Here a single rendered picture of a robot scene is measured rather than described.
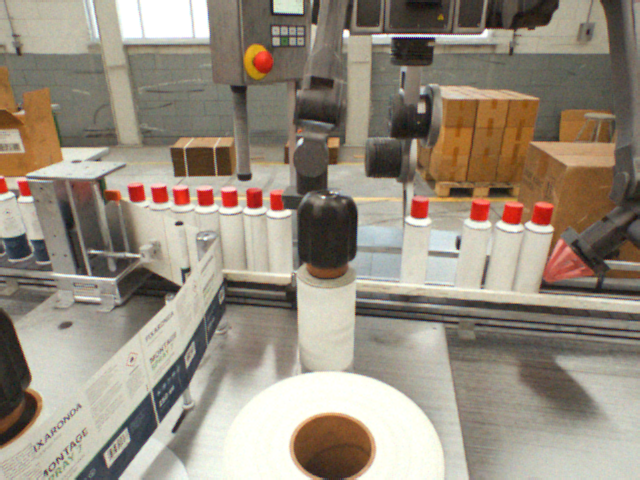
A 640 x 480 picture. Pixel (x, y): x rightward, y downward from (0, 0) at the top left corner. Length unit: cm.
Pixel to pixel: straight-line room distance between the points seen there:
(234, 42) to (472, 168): 370
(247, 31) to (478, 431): 76
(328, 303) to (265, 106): 586
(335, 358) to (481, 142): 382
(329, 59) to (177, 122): 596
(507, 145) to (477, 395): 377
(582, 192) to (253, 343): 77
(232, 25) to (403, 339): 63
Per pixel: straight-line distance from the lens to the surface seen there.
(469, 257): 91
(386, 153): 194
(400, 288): 91
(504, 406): 81
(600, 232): 95
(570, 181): 111
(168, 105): 669
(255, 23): 88
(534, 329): 99
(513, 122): 444
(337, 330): 63
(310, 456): 50
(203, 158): 500
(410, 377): 74
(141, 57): 673
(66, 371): 84
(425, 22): 146
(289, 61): 93
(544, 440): 78
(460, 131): 428
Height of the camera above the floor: 136
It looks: 25 degrees down
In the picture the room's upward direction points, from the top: straight up
